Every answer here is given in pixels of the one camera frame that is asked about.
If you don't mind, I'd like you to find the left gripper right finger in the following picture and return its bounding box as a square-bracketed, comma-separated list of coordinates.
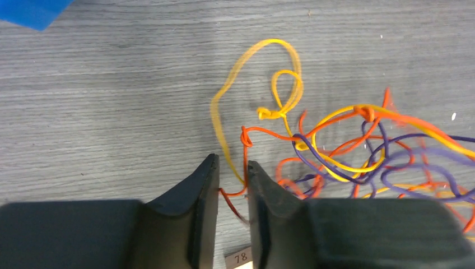
[248, 161, 474, 268]

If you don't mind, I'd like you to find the tan wooden block near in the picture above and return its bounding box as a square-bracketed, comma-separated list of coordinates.
[225, 247, 254, 269]

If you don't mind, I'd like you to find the red-orange cable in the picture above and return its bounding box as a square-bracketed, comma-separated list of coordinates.
[218, 125, 309, 224]

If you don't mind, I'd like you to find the blue plastic bin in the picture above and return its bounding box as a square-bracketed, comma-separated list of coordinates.
[1, 0, 73, 31]

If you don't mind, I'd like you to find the yellow cable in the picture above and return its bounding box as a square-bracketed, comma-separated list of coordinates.
[209, 38, 304, 185]

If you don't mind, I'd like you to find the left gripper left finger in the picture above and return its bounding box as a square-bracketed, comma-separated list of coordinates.
[1, 154, 220, 268]

